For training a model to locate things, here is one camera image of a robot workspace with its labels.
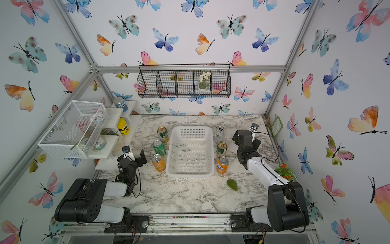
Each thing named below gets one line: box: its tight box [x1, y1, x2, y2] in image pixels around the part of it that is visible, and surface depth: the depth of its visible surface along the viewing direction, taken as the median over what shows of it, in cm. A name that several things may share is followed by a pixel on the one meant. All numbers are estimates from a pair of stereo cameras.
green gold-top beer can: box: [157, 126, 169, 139], surface depth 100 cm
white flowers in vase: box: [198, 71, 212, 91], surface depth 90 cm
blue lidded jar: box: [113, 97, 128, 113], surface depth 99 cm
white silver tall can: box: [214, 125, 225, 145], surface depth 97 cm
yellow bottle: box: [116, 116, 130, 136], surface depth 104 cm
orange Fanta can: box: [216, 156, 230, 175], surface depth 86 cm
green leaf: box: [226, 178, 238, 192], surface depth 88 cm
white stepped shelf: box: [87, 100, 142, 171], surface depth 95 cm
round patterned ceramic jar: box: [91, 134, 107, 152], surface depth 83 cm
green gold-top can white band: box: [216, 141, 228, 155], surface depth 93 cm
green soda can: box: [152, 139, 167, 157], surface depth 93 cm
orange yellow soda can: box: [151, 153, 167, 173], surface depth 86 cm
